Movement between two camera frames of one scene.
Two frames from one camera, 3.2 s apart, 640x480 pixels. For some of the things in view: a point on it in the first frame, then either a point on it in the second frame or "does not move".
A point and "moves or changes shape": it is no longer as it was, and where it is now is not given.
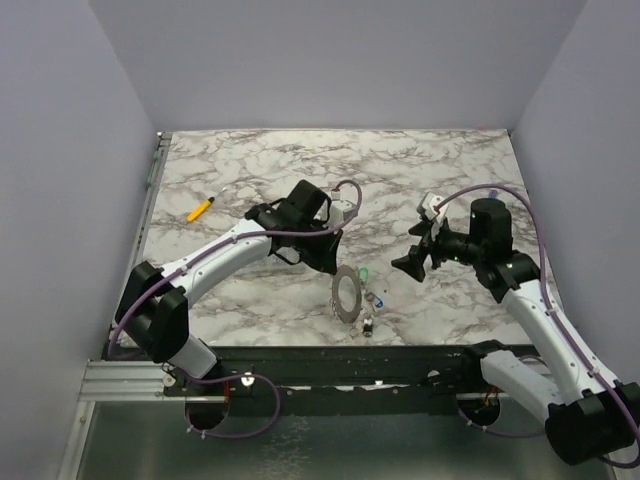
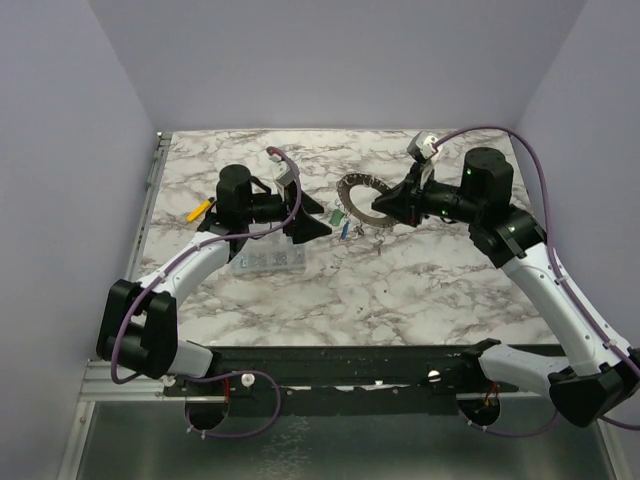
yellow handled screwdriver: [202, 207] does not move
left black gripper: [326, 260] -> [307, 228]
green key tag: [364, 273] moves or changes shape
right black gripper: [427, 248] -> [412, 201]
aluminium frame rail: [110, 381] does not move
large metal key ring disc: [343, 271] -> [344, 191]
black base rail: [274, 374] does not move
